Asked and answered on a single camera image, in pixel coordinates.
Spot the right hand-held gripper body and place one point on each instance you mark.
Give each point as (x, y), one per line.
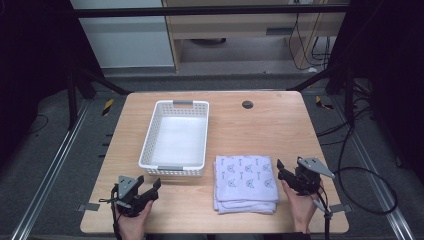
(308, 176)

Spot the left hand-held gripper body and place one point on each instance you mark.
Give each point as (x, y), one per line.
(128, 195)

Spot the person's left hand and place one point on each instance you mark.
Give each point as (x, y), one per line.
(135, 223)

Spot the person's right hand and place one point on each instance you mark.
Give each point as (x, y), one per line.
(301, 206)

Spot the white printed folded towel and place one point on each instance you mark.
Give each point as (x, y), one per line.
(243, 207)
(246, 176)

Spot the grey tape piece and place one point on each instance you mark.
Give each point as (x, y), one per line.
(88, 207)
(341, 208)

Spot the white perforated plastic basket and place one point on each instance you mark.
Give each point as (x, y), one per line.
(176, 140)

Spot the yellow black hazard tape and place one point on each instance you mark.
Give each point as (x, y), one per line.
(321, 102)
(107, 107)

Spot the black metal stand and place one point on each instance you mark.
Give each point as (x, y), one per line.
(348, 96)
(75, 96)

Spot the black curtain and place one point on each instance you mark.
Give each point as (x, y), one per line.
(390, 73)
(33, 66)

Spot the white cabinet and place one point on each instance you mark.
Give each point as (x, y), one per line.
(126, 40)

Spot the light wooden desk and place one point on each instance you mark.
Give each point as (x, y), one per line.
(233, 28)

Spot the aluminium floor rail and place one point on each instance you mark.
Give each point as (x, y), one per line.
(50, 170)
(376, 180)

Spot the black horizontal frame bar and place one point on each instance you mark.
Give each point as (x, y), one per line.
(206, 11)

